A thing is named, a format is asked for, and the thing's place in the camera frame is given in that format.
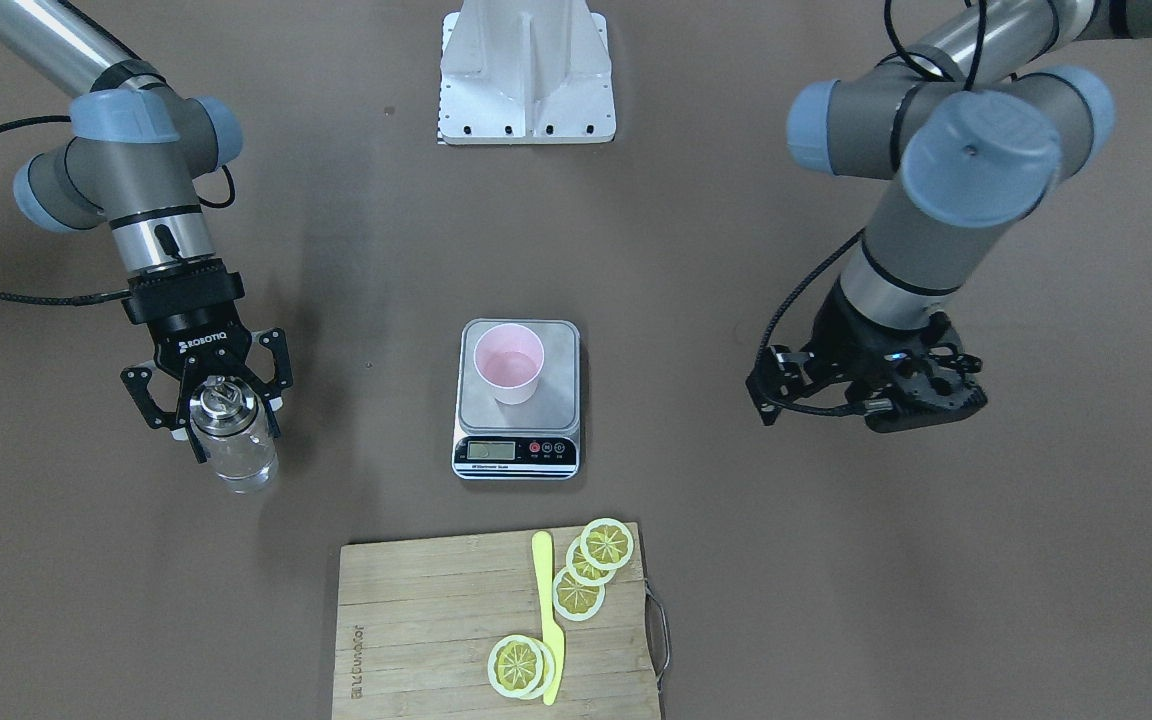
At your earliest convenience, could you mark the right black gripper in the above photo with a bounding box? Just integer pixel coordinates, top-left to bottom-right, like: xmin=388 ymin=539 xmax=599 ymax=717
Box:
xmin=120 ymin=258 xmax=295 ymax=465

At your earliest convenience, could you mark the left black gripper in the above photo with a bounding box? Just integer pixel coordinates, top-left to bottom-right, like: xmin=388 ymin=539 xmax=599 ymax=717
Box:
xmin=746 ymin=281 xmax=947 ymax=427

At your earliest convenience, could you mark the glass sauce bottle metal spout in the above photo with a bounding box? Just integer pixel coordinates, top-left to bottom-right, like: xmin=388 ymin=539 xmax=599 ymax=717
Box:
xmin=188 ymin=376 xmax=278 ymax=495

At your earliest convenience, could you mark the pink plastic cup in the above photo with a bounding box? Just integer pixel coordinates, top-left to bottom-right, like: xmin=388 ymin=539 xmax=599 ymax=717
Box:
xmin=473 ymin=323 xmax=547 ymax=406

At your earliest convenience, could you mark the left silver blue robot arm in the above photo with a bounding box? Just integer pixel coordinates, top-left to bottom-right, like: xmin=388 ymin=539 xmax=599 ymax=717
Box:
xmin=746 ymin=1 xmax=1152 ymax=433

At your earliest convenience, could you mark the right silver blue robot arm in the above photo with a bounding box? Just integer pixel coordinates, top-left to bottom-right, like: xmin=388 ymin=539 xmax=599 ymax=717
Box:
xmin=0 ymin=1 xmax=293 ymax=467

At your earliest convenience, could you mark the silver kitchen scale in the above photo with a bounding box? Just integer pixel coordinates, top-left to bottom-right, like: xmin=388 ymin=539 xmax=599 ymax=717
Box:
xmin=450 ymin=318 xmax=582 ymax=480

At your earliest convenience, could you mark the lemon slice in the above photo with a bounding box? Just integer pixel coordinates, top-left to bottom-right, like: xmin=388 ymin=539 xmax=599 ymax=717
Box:
xmin=579 ymin=518 xmax=636 ymax=571
xmin=486 ymin=634 xmax=558 ymax=700
xmin=564 ymin=538 xmax=616 ymax=588
xmin=552 ymin=569 xmax=605 ymax=623

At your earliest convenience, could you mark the yellow plastic knife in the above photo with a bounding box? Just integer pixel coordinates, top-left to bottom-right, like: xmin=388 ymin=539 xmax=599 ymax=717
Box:
xmin=531 ymin=530 xmax=566 ymax=706

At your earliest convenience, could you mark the bamboo cutting board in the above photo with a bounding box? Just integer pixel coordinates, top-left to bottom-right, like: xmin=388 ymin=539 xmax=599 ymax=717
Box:
xmin=332 ymin=530 xmax=669 ymax=719

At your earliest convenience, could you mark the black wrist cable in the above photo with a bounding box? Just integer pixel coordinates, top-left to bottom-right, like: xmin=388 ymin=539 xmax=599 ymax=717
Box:
xmin=755 ymin=230 xmax=897 ymax=417

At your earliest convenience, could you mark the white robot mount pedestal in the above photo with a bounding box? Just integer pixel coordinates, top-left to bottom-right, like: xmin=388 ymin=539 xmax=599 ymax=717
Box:
xmin=435 ymin=1 xmax=617 ymax=146

